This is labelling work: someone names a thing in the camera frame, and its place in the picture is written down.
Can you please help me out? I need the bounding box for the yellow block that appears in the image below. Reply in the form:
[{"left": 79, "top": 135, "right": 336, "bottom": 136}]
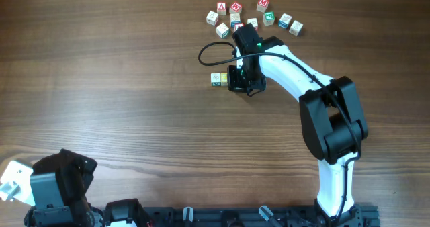
[{"left": 220, "top": 73, "right": 228, "bottom": 86}]

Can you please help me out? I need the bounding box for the green V block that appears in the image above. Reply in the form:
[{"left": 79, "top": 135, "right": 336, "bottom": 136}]
[{"left": 211, "top": 73, "right": 222, "bottom": 87}]

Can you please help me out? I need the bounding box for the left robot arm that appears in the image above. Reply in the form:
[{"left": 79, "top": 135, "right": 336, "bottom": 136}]
[{"left": 24, "top": 149, "right": 153, "bottom": 227}]

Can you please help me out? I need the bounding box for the red A block lower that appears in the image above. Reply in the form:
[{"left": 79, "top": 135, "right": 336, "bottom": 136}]
[{"left": 233, "top": 23, "right": 244, "bottom": 32}]

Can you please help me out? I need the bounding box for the red a block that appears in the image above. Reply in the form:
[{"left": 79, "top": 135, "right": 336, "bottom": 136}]
[
  {"left": 233, "top": 23, "right": 244, "bottom": 32},
  {"left": 216, "top": 1, "right": 227, "bottom": 16}
]

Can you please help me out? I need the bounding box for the green edged wood block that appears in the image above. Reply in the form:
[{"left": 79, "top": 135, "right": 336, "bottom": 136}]
[{"left": 216, "top": 23, "right": 230, "bottom": 38}]

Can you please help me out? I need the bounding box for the red edged wood block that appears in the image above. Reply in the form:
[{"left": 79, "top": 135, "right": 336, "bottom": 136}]
[{"left": 247, "top": 18, "right": 259, "bottom": 30}]

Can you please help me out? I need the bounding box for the blue edged wood block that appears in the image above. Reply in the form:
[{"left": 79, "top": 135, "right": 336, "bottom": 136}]
[{"left": 230, "top": 13, "right": 241, "bottom": 28}]

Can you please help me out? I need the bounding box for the green letter block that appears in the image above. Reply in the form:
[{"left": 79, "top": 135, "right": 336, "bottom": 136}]
[{"left": 263, "top": 11, "right": 275, "bottom": 26}]

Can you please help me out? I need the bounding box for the blue picture block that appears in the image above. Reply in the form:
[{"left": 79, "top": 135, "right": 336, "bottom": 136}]
[{"left": 278, "top": 13, "right": 292, "bottom": 29}]

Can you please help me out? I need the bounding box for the plain wood block left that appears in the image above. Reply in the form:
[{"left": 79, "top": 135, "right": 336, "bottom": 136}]
[{"left": 206, "top": 11, "right": 219, "bottom": 26}]

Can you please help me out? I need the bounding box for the plain wood block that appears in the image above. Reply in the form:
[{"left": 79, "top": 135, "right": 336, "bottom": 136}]
[
  {"left": 289, "top": 21, "right": 303, "bottom": 36},
  {"left": 206, "top": 11, "right": 219, "bottom": 26}
]

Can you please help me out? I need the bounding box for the plain wood block right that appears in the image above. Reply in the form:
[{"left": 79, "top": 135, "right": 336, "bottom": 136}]
[{"left": 289, "top": 21, "right": 303, "bottom": 36}]

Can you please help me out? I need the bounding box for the red W block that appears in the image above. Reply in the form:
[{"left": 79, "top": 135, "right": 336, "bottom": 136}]
[{"left": 229, "top": 1, "right": 243, "bottom": 14}]

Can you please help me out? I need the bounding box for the red A block top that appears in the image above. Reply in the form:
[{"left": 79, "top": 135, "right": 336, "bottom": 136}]
[{"left": 216, "top": 1, "right": 227, "bottom": 16}]

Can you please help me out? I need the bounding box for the red M block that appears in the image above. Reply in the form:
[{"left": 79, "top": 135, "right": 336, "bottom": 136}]
[{"left": 256, "top": 0, "right": 269, "bottom": 13}]

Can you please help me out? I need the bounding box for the right camera cable black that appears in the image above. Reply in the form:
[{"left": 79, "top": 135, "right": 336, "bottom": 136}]
[{"left": 198, "top": 41, "right": 362, "bottom": 227}]

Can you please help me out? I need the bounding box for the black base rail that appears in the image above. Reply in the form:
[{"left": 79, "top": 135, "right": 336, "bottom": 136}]
[{"left": 134, "top": 205, "right": 381, "bottom": 227}]

